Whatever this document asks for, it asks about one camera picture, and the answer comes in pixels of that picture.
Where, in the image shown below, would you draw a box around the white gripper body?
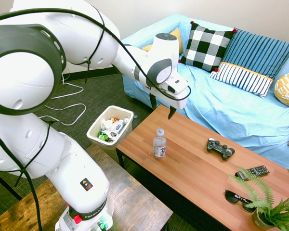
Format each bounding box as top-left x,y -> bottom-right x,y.
156,76 -> 190,111

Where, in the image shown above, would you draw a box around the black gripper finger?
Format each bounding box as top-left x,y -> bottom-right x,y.
149,93 -> 158,111
168,105 -> 177,120

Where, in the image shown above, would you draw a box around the clear plastic water bottle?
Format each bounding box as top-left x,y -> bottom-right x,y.
153,128 -> 167,160

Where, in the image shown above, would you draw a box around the white plastic trash bin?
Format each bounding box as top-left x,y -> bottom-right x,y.
86,105 -> 135,165

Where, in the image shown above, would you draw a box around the white jasmine tea can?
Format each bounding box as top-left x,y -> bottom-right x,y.
110,119 -> 126,140

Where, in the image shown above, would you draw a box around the sofa with light blue cover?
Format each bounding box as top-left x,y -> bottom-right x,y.
121,13 -> 289,174

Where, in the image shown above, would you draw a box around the crumpled white tissue paper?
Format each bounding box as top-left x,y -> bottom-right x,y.
100,118 -> 114,132

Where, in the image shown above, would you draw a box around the black white checkered pillow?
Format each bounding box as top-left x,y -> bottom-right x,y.
178,21 -> 238,73

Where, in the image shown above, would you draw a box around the plain yellow pillow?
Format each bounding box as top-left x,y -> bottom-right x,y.
141,27 -> 184,55

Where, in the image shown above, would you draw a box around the black game controller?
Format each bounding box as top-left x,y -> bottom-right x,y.
206,137 -> 236,161

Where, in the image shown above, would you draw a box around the green snack wrapper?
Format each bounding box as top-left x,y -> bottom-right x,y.
97,129 -> 111,143

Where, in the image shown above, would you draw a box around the white navy striped pillow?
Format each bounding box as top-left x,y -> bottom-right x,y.
209,62 -> 274,99

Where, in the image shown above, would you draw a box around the blue striped pillow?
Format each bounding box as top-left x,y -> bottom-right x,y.
221,28 -> 289,80

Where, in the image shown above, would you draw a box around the rustic wooden robot table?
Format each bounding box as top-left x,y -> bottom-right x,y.
0,143 -> 174,231

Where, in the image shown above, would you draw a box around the black remote control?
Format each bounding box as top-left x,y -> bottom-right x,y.
235,165 -> 270,180

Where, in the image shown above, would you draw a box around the black sunglasses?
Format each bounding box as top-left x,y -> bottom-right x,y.
224,189 -> 257,213

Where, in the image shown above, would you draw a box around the yellow white patterned pillow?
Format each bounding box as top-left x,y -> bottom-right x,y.
274,68 -> 289,107

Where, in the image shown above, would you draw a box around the potted green fern plant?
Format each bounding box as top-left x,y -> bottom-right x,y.
227,166 -> 289,231

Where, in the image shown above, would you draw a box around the wooden coffee table black frame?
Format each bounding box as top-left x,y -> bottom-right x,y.
115,104 -> 289,231

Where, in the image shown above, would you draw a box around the white floor cable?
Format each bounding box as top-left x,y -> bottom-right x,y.
38,73 -> 87,127

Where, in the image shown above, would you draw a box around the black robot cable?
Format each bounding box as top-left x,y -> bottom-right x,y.
0,8 -> 192,231

